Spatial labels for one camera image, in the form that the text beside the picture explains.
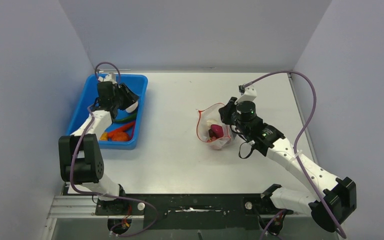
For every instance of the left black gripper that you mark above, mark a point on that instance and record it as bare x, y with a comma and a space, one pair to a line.
130, 98

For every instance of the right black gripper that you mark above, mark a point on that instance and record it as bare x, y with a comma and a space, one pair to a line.
226, 111

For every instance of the round white mushroom slice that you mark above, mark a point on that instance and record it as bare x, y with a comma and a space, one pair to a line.
132, 107

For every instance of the clear zip top bag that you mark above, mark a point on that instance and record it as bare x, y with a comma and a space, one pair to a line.
202, 131

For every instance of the purple grape bunch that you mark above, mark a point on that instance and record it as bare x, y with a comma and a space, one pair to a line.
212, 139

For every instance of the purple sweet potato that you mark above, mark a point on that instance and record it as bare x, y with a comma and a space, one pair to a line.
216, 130

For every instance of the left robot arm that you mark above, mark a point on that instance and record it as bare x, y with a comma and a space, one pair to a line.
80, 157

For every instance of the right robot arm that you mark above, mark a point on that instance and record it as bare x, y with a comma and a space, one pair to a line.
330, 200

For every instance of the green chili pepper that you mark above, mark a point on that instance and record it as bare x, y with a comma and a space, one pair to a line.
129, 118

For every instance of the blue plastic bin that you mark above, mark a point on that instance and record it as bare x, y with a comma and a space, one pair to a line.
137, 83

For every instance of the orange tomato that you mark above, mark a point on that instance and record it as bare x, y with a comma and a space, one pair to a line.
120, 137

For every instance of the orange carrot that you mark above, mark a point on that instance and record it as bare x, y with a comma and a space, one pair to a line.
123, 128

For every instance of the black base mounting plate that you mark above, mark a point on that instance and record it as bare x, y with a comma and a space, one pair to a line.
191, 211

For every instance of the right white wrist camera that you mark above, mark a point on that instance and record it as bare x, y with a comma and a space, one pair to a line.
247, 93

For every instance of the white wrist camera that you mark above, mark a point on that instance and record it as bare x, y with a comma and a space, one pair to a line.
247, 93
110, 77

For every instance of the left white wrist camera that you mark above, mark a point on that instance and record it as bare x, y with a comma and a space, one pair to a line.
110, 77

